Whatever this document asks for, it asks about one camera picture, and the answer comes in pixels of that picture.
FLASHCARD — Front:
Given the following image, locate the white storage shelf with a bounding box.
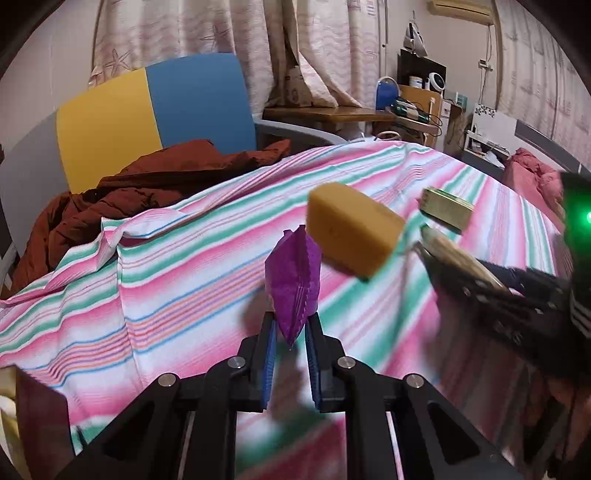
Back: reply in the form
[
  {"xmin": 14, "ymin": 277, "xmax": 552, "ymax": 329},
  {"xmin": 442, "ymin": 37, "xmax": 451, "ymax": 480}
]
[{"xmin": 464, "ymin": 104, "xmax": 518, "ymax": 158}]

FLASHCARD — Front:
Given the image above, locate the wooden side table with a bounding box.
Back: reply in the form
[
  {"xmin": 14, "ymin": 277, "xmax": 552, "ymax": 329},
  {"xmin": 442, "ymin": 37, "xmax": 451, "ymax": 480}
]
[{"xmin": 263, "ymin": 105, "xmax": 398, "ymax": 137}]

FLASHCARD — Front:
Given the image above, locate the gold metal tray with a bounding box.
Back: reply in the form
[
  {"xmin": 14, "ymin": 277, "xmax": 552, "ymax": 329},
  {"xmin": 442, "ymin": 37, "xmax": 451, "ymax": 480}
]
[{"xmin": 0, "ymin": 364, "xmax": 77, "ymax": 480}]

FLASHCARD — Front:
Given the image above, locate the blue jug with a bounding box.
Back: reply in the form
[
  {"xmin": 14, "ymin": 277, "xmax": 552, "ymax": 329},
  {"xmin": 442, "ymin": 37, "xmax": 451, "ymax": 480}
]
[{"xmin": 375, "ymin": 76, "xmax": 400, "ymax": 112}]

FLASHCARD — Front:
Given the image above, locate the pink patterned curtain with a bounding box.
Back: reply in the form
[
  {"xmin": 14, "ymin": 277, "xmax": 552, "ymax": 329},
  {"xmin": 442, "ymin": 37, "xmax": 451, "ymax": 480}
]
[
  {"xmin": 88, "ymin": 0, "xmax": 384, "ymax": 109},
  {"xmin": 496, "ymin": 0, "xmax": 591, "ymax": 158}
]

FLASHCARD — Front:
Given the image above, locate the striped tablecloth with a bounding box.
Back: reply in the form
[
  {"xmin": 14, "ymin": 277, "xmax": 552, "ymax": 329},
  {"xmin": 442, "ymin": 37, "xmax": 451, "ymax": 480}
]
[{"xmin": 0, "ymin": 141, "xmax": 583, "ymax": 480}]

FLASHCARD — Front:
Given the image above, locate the yellow sponge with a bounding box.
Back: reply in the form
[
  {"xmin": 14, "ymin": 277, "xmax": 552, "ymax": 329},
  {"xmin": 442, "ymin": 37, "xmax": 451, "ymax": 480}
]
[{"xmin": 307, "ymin": 182, "xmax": 406, "ymax": 280}]

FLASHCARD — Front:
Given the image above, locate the air conditioner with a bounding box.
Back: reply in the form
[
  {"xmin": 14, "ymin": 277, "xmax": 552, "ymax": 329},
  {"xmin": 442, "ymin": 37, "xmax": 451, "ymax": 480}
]
[{"xmin": 427, "ymin": 0, "xmax": 492, "ymax": 14}]

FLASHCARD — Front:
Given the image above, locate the tan striped packet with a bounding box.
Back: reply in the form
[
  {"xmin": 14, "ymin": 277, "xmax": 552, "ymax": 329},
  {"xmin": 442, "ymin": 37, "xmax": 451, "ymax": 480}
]
[{"xmin": 420, "ymin": 224, "xmax": 511, "ymax": 291}]

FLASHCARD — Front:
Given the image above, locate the black cabinet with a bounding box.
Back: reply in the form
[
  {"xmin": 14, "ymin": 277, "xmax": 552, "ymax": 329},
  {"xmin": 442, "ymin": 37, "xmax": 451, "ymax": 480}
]
[{"xmin": 397, "ymin": 48, "xmax": 448, "ymax": 90}]

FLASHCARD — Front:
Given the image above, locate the white clothes iron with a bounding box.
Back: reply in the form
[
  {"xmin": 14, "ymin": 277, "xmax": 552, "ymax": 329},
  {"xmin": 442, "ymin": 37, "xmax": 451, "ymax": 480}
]
[{"xmin": 405, "ymin": 21, "xmax": 428, "ymax": 51}]

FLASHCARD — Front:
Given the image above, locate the cardboard box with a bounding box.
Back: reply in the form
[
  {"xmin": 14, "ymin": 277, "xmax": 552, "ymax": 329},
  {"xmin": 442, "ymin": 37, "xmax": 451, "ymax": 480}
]
[{"xmin": 270, "ymin": 65, "xmax": 315, "ymax": 109}]

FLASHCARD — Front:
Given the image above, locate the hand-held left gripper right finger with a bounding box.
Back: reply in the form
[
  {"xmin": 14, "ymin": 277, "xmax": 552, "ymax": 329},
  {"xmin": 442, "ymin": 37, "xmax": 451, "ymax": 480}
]
[{"xmin": 305, "ymin": 313, "xmax": 525, "ymax": 480}]

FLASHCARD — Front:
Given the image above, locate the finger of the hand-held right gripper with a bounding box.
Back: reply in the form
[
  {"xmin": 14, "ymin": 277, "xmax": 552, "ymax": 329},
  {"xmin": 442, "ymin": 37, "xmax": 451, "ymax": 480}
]
[
  {"xmin": 416, "ymin": 244, "xmax": 578, "ymax": 374},
  {"xmin": 475, "ymin": 258, "xmax": 575, "ymax": 301}
]

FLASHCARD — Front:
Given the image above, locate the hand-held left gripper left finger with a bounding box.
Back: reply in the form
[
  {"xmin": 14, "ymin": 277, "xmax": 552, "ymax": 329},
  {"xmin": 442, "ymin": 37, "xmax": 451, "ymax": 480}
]
[{"xmin": 54, "ymin": 313, "xmax": 278, "ymax": 480}]

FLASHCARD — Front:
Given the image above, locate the small green box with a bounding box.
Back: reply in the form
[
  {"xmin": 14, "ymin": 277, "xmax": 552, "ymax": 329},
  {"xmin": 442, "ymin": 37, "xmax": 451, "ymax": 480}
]
[{"xmin": 419, "ymin": 187, "xmax": 475, "ymax": 230}]

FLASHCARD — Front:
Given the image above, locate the maroon jacket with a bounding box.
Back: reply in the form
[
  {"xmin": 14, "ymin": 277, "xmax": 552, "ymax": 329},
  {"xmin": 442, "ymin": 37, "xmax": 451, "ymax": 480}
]
[{"xmin": 11, "ymin": 138, "xmax": 293, "ymax": 296}]

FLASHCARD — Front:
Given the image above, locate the grey bed headboard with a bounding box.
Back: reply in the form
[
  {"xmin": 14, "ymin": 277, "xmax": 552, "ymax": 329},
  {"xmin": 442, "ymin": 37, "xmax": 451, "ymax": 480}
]
[{"xmin": 515, "ymin": 119, "xmax": 591, "ymax": 176}]

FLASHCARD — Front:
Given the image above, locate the grey yellow blue chair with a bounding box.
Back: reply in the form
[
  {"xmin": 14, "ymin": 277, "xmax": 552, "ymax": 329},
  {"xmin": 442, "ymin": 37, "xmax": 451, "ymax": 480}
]
[{"xmin": 0, "ymin": 52, "xmax": 347, "ymax": 259}]

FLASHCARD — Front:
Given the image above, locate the purple packet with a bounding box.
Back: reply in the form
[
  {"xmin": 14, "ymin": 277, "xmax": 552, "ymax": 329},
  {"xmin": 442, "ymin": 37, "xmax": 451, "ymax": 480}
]
[{"xmin": 264, "ymin": 224, "xmax": 322, "ymax": 348}]

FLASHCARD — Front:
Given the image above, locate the wooden cabinet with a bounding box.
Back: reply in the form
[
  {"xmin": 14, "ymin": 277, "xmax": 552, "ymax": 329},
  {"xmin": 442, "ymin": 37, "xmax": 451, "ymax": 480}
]
[{"xmin": 398, "ymin": 84, "xmax": 446, "ymax": 149}]

